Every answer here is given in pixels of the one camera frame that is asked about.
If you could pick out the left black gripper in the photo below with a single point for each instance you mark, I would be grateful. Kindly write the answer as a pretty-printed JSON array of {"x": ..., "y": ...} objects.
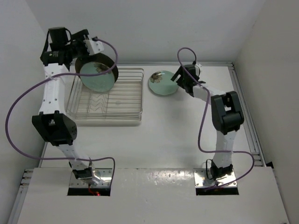
[{"x": 79, "y": 37}]

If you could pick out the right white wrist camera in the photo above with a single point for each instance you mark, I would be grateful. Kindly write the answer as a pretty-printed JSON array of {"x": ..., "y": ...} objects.
[{"x": 198, "y": 69}]

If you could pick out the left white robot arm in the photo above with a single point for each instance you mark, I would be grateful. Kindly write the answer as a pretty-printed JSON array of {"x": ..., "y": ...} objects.
[{"x": 51, "y": 122}]

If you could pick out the brown ceramic plate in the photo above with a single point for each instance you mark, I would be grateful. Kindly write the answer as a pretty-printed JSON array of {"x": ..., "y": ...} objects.
[{"x": 99, "y": 58}]

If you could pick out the green flower plate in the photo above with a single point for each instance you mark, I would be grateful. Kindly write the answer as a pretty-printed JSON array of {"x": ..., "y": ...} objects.
[
  {"x": 161, "y": 84},
  {"x": 101, "y": 83}
]

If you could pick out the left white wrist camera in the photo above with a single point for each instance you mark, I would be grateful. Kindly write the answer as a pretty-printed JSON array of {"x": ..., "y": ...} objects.
[{"x": 94, "y": 46}]

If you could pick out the wire dish rack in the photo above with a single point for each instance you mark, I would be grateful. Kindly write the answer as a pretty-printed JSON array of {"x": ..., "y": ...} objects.
[{"x": 121, "y": 106}]

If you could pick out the metal base plate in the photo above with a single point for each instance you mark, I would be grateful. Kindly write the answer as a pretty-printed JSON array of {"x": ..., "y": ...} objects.
[
  {"x": 202, "y": 179},
  {"x": 103, "y": 179}
]

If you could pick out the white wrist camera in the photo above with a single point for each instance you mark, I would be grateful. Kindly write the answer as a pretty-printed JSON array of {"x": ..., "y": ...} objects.
[
  {"x": 198, "y": 69},
  {"x": 94, "y": 46}
]

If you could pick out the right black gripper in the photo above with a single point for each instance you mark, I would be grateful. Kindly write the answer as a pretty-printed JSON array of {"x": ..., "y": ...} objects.
[{"x": 180, "y": 82}]

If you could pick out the aluminium frame rail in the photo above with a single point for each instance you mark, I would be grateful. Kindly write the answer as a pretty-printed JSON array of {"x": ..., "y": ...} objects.
[{"x": 250, "y": 130}]

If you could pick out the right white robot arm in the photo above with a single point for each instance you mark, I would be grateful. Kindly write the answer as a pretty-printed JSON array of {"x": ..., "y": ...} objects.
[{"x": 226, "y": 112}]

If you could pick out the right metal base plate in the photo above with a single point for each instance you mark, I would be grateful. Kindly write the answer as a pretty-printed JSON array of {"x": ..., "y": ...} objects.
[{"x": 202, "y": 179}]

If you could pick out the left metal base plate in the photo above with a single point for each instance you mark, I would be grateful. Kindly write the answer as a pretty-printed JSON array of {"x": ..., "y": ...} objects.
[{"x": 103, "y": 179}]

